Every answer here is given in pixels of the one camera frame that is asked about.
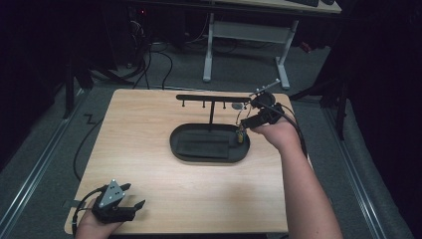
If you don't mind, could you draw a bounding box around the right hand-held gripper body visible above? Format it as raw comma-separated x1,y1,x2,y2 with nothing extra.
248,78,287,125

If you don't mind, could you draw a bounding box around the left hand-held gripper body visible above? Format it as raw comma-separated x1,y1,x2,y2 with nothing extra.
91,178,136,224

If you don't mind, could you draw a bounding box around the bunch of keys coloured tags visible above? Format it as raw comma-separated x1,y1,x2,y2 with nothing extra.
235,105,250,145

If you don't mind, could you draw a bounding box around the black wallet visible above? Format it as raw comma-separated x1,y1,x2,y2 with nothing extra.
174,131,234,160

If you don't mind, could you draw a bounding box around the black key stand with tray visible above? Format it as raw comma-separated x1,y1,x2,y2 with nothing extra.
168,94,252,164

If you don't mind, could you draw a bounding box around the person's right hand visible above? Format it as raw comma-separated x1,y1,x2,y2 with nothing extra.
249,116,303,153

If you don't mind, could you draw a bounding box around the person's left hand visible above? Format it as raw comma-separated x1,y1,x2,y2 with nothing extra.
75,207,124,239

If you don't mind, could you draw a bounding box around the black metal stand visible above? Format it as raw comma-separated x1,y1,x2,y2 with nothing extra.
289,78,351,141
62,58,96,120

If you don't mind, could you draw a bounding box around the white-framed desk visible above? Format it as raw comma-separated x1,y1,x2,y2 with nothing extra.
202,0,342,91

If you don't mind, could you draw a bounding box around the black keyboard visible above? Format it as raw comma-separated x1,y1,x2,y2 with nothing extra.
288,0,320,8

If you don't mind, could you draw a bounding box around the dark computer tower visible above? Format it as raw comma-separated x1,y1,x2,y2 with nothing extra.
107,4,151,69

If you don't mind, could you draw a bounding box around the right hand-held gripper cable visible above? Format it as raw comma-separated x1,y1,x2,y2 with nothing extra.
260,99,309,158

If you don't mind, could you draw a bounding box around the hand-held gripper cable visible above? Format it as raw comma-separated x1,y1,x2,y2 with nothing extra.
71,184,109,237
260,99,309,158

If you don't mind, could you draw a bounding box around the left hand-held gripper cable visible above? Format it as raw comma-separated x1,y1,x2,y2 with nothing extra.
71,184,109,237

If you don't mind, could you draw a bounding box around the black floor cable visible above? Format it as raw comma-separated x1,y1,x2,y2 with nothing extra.
73,118,105,182

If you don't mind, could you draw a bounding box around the metal floor rail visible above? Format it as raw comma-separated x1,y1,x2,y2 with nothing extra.
0,89,86,231
321,107,388,239

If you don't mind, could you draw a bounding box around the bundle of black floor cables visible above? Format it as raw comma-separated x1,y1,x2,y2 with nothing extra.
115,41,174,91

